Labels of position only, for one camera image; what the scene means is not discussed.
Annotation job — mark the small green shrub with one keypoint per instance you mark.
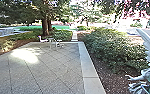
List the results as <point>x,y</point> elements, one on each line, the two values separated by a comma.
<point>62,35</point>

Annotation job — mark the large tree trunk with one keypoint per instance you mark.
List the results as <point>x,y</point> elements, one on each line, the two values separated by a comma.
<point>45,25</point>

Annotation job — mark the dark green shrub bed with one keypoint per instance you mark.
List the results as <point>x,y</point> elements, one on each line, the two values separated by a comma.
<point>114,48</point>

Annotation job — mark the low brownish hedge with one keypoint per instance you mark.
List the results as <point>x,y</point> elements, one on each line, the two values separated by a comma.
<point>11,41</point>

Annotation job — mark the white angel statue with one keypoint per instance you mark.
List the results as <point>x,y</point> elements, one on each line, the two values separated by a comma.
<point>149,66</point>

